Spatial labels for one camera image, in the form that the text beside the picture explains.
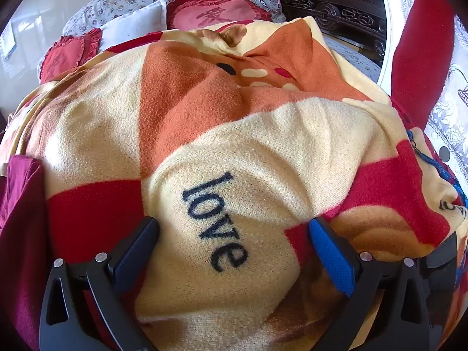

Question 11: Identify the red heart-shaped pillow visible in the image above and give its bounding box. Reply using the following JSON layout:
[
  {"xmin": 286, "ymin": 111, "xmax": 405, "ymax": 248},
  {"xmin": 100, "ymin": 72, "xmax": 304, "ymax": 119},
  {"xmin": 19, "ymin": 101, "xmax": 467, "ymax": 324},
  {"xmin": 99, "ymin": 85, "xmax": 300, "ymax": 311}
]
[
  {"xmin": 166, "ymin": 0, "xmax": 273, "ymax": 32},
  {"xmin": 39, "ymin": 27, "xmax": 103, "ymax": 85}
]

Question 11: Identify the red curtain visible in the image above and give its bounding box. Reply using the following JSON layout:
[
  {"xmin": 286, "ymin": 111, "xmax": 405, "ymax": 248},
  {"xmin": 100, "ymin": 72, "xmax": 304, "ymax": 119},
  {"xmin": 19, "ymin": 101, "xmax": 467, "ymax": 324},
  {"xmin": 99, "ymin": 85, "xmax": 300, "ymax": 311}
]
[{"xmin": 391, "ymin": 0, "xmax": 456, "ymax": 128}]

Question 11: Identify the printed fleece blanket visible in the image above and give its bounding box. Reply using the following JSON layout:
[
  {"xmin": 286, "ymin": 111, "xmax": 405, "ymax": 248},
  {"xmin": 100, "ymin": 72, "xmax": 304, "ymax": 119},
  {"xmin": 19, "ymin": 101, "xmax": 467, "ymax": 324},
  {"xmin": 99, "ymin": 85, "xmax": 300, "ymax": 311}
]
[{"xmin": 0, "ymin": 18, "xmax": 468, "ymax": 351}]

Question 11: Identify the blue cord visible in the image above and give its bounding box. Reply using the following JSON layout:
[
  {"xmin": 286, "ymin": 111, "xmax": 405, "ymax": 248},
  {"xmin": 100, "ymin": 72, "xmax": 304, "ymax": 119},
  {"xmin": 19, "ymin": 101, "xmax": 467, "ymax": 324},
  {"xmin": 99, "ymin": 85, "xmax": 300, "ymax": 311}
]
[{"xmin": 407, "ymin": 128, "xmax": 468, "ymax": 209}]

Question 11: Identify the white lace curtain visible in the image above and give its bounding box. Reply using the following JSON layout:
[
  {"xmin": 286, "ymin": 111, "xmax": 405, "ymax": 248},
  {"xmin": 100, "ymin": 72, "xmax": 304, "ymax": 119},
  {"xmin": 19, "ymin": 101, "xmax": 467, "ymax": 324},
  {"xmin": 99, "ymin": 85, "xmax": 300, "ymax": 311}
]
[{"xmin": 395, "ymin": 0, "xmax": 468, "ymax": 176}]

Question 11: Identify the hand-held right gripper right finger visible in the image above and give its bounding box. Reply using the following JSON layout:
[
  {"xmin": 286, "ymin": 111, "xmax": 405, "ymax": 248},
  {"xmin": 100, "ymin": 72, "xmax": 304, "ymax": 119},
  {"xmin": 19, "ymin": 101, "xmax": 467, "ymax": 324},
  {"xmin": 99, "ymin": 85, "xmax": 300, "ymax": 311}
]
[{"xmin": 308, "ymin": 216, "xmax": 431, "ymax": 351}]

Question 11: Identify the dark carved wooden headboard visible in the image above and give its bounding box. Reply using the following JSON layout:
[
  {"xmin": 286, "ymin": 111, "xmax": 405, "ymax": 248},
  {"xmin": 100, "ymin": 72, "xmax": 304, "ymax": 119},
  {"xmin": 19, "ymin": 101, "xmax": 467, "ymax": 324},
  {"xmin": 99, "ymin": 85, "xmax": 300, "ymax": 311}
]
[{"xmin": 269, "ymin": 0, "xmax": 388, "ymax": 66}]

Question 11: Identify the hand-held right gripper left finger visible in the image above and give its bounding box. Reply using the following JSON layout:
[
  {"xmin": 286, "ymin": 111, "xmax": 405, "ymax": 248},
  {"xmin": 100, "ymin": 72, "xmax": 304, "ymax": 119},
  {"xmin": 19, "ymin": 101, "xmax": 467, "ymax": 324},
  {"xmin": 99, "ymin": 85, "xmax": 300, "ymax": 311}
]
[{"xmin": 38, "ymin": 216, "xmax": 160, "ymax": 351}]

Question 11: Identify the white wall paper sheet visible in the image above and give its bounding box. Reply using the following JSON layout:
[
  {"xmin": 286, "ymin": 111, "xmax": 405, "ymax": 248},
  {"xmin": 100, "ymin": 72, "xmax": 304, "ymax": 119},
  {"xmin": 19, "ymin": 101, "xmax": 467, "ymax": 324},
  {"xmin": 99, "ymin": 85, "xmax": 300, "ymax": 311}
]
[{"xmin": 0, "ymin": 27, "xmax": 18, "ymax": 59}]

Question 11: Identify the white pillow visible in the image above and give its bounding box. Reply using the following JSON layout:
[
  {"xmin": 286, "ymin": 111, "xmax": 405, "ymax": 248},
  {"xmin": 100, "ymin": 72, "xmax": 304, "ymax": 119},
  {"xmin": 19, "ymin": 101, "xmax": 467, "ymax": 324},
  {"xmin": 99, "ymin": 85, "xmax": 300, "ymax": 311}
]
[{"xmin": 99, "ymin": 0, "xmax": 169, "ymax": 50}]

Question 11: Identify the magenta garment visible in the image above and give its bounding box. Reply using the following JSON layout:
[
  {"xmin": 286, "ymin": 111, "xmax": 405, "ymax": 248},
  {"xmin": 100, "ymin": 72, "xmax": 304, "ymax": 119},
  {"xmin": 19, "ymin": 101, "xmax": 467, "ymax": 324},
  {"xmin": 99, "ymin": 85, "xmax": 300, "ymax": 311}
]
[{"xmin": 0, "ymin": 154, "xmax": 50, "ymax": 351}]

